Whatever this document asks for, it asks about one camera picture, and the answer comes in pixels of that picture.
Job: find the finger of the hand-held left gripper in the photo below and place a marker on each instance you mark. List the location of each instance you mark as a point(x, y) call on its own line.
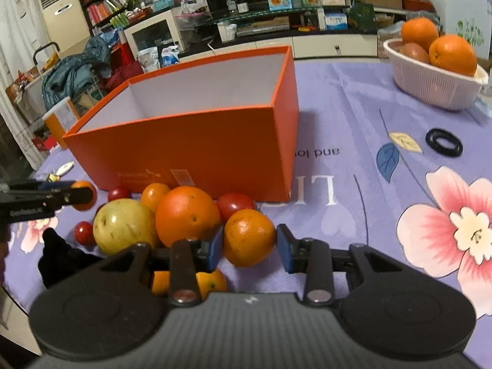
point(57, 198)
point(57, 185)

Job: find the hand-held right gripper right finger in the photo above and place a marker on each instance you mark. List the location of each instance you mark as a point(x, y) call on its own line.
point(283, 250)

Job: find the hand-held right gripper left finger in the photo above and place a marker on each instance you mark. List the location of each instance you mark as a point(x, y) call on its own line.
point(216, 250)

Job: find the small orange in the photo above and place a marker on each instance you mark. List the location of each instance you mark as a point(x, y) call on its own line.
point(153, 196)
point(85, 206)

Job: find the medium orange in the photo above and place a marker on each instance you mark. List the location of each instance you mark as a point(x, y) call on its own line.
point(211, 283)
point(248, 238)

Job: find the red cherry tomato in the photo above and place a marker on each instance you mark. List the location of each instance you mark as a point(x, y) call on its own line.
point(83, 233)
point(119, 193)

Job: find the large orange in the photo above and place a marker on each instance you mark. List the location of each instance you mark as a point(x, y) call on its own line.
point(187, 215)

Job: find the yellow apple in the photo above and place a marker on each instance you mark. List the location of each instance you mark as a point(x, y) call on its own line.
point(123, 225)

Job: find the orange cardboard box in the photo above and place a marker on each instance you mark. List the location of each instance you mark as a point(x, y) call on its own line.
point(200, 150)

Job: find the yellow tape measure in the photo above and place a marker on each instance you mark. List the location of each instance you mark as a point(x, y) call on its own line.
point(52, 178)

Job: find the white round tag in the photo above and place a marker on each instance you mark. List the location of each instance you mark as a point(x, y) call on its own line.
point(64, 167)

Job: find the orange and white canister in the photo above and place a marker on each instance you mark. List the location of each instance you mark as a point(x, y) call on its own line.
point(57, 121)

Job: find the blue padded jacket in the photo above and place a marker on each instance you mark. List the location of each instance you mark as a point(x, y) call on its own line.
point(69, 73)

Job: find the red bag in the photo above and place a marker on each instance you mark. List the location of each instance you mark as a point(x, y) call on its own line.
point(123, 77)

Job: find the purple floral tablecloth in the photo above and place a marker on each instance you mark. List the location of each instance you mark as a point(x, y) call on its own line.
point(346, 123)

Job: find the white standing air conditioner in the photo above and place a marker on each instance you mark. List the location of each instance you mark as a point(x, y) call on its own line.
point(63, 15)

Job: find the white glass-door cabinet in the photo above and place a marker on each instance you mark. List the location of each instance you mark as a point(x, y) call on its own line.
point(152, 32)

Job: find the black bookshelf with books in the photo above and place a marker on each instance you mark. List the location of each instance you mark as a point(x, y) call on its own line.
point(103, 4)

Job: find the black and white tv stand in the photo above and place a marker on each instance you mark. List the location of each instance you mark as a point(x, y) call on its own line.
point(307, 44)

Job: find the teal tissue box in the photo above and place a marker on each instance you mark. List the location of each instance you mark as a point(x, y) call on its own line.
point(163, 4)

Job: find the white plastic basket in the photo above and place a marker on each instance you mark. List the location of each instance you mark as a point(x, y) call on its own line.
point(430, 86)

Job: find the blue and white box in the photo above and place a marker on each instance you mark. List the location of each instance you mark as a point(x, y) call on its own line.
point(336, 22)

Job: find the brown round fruit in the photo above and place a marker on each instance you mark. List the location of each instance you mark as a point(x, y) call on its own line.
point(414, 53)

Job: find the dark green bag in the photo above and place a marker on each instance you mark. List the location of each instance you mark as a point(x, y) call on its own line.
point(362, 17)

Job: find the orange with smooth skin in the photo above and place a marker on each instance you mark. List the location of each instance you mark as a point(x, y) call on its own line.
point(419, 32)
point(452, 54)

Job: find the white chest freezer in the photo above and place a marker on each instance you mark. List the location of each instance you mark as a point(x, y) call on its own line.
point(461, 7)

